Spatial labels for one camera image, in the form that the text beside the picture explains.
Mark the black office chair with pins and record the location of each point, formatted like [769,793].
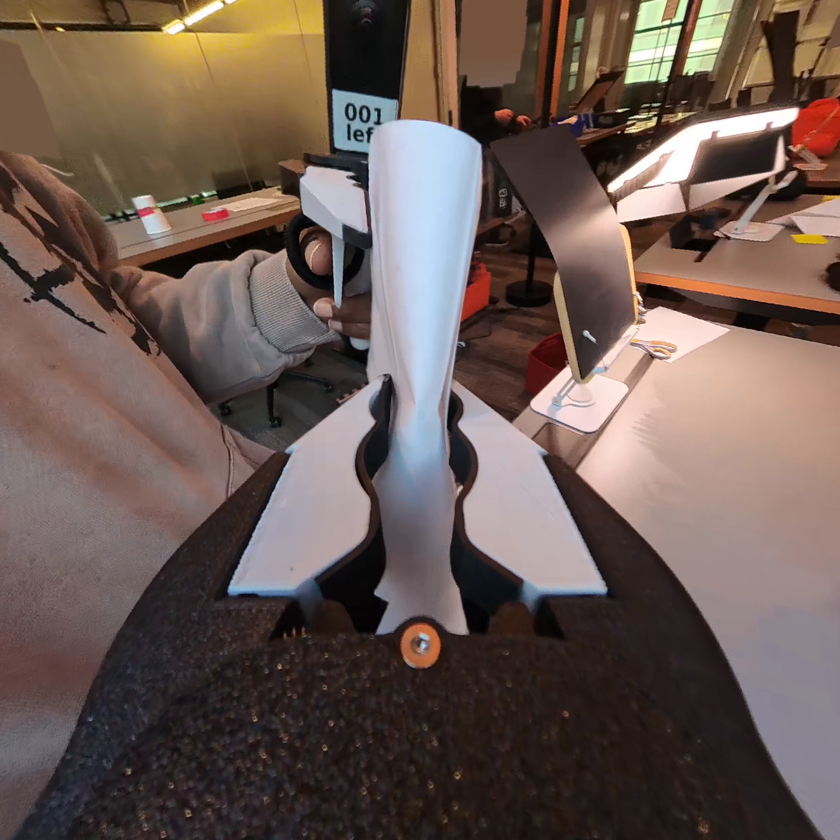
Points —
[272,394]

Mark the yellow paper note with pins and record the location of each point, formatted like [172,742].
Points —
[809,239]

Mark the grey table with wooden edge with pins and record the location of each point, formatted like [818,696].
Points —
[197,236]

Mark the orange cloth bag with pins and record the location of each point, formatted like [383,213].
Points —
[817,128]

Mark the grey desk with wooden edge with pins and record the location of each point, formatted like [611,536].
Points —
[754,269]

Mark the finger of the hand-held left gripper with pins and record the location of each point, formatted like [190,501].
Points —
[334,203]

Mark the black tablet with wooden back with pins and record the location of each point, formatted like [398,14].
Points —
[577,249]

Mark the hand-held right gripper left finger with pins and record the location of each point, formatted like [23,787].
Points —
[308,525]

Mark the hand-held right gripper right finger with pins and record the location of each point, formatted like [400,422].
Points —
[531,525]

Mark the person's left hand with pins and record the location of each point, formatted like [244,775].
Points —
[351,318]

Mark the dark tablet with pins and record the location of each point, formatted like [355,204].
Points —
[735,157]

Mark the ceiling light strip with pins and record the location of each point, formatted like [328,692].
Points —
[193,16]

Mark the white paper cup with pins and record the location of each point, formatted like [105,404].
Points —
[152,220]

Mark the black round stand base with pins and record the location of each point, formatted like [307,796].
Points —
[528,294]

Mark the white paper sheet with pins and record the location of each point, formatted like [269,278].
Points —
[689,328]
[426,262]

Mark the white tablet stand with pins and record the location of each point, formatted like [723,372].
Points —
[584,403]
[748,229]

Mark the bright light panel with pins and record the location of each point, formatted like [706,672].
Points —
[656,164]

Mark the white desk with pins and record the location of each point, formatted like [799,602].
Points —
[722,492]

